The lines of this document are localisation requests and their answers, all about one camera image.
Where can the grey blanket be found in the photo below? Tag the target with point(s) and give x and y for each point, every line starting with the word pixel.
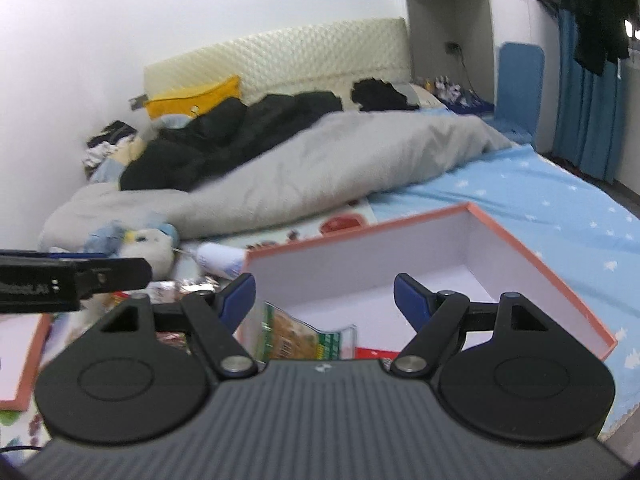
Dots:
pixel 325 170

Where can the pile of clothes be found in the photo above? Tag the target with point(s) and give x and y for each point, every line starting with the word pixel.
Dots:
pixel 107 142

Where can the pink box lid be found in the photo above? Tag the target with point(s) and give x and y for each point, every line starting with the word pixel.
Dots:
pixel 20 355

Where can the blue yellow patterned blanket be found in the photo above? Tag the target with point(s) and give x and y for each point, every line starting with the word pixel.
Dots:
pixel 112 167

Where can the blue star bed sheet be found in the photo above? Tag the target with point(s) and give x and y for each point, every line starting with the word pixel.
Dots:
pixel 550 200

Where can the black jacket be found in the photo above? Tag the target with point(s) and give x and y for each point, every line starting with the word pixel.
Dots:
pixel 210 145

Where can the hanging dark clothes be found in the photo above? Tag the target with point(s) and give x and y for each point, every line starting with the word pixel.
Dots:
pixel 595 10

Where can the yellow pillow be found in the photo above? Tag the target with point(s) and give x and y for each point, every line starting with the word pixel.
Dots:
pixel 200 100

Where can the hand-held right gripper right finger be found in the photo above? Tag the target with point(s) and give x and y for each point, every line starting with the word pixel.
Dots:
pixel 412 301

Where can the pink cardboard box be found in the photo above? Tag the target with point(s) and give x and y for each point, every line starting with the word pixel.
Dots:
pixel 350 280

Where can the cream quilted headboard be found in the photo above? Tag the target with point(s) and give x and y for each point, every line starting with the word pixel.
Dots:
pixel 310 50

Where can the black cloth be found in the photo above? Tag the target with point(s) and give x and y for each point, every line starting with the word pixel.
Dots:
pixel 382 95

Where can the blue padded board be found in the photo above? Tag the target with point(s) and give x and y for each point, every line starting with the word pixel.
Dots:
pixel 520 90

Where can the blue basket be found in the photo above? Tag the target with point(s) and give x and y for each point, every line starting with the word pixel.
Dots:
pixel 470 107

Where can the silver snack wrapper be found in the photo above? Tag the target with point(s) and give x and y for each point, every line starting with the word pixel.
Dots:
pixel 162 291

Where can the wall socket with plug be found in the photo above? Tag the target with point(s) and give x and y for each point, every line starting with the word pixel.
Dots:
pixel 453 48

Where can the white penguin plush toy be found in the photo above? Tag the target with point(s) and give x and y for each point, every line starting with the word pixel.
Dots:
pixel 145 251

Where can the metal wall bracket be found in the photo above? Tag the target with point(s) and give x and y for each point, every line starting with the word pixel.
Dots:
pixel 138 103

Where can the row of small bottles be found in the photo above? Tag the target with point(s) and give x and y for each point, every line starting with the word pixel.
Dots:
pixel 445 89

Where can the fruit print mat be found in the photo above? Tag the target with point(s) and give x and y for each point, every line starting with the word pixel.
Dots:
pixel 345 225

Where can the grey white pillow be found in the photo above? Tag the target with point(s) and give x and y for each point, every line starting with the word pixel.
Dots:
pixel 427 96

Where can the blue curtain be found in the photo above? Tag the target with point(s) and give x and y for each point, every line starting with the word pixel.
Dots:
pixel 585 120

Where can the clear green-label snack packet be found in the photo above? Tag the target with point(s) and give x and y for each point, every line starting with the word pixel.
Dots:
pixel 295 335

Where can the red snack packet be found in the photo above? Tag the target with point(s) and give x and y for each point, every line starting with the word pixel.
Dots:
pixel 375 351

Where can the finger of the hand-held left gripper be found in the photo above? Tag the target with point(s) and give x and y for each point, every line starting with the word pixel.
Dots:
pixel 80 255
pixel 120 272

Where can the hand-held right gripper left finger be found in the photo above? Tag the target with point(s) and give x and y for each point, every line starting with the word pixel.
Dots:
pixel 235 301

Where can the white spray can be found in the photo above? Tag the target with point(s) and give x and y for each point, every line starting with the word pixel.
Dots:
pixel 220 260

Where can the brown shiny snack packet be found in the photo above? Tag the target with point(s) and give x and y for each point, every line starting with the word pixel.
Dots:
pixel 197 285

